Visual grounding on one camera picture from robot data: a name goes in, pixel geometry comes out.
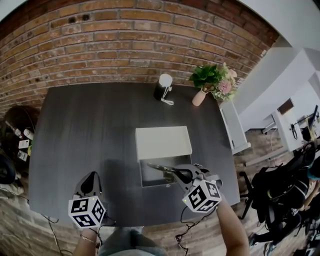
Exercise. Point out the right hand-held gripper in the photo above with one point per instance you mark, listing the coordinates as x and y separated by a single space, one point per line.
202 195

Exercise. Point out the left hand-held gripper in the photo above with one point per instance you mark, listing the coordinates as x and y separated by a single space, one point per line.
82 210

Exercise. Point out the white box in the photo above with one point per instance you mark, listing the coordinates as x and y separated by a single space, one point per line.
162 142

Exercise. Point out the person's right forearm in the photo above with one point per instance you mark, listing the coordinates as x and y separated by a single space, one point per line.
232 230

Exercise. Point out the person's left forearm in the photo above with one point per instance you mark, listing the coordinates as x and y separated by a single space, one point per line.
83 247

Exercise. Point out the green and yellow cloth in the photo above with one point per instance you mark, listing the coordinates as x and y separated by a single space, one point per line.
30 150

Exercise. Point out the person's grey trousers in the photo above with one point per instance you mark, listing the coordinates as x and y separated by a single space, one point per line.
130 242

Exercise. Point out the patterned phone case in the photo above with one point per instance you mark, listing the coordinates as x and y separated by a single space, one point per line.
22 155

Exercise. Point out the white phone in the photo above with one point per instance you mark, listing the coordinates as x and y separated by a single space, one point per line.
24 144

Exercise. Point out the beige ceramic vase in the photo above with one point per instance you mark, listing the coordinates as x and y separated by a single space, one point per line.
198 98

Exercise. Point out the white cup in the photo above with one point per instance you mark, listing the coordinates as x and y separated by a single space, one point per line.
28 133

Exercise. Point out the black cylinder speaker white top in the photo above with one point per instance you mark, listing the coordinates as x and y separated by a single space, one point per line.
160 91

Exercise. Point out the clear plastic bottle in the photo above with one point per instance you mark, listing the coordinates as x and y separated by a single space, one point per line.
16 132

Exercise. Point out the round dark wicker side table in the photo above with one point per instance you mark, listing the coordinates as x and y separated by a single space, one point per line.
15 115

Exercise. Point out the green plant with pink flowers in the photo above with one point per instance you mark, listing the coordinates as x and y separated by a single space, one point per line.
207 75

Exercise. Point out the white desk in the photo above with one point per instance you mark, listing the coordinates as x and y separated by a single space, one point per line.
285 135

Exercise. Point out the brown cardboard box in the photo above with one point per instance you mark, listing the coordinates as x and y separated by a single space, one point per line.
285 107

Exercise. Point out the black mesh swivel chair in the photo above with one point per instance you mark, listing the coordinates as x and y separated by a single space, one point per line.
307 152

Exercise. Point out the black monitor on stand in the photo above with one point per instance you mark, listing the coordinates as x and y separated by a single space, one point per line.
315 117

